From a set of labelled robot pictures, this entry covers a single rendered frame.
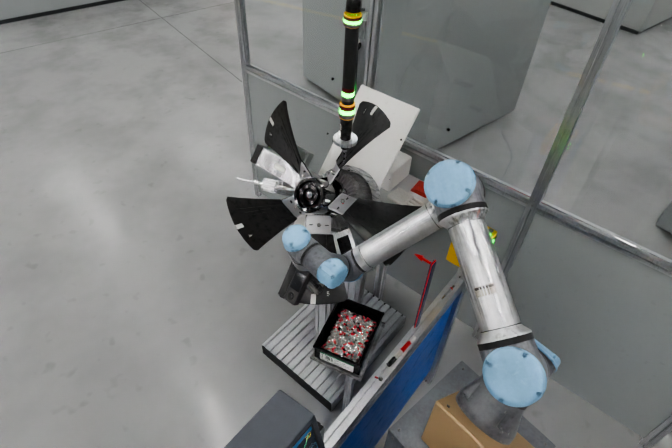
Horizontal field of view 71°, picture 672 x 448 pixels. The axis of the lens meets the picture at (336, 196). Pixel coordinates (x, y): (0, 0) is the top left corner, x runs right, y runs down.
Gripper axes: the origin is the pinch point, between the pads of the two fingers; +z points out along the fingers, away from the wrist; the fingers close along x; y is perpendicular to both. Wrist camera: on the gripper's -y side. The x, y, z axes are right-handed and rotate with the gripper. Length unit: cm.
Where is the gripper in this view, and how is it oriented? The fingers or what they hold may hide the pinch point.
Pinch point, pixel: (314, 292)
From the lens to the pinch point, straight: 155.2
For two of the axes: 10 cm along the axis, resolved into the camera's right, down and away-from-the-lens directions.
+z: 1.5, 5.6, 8.2
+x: -7.7, -4.5, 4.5
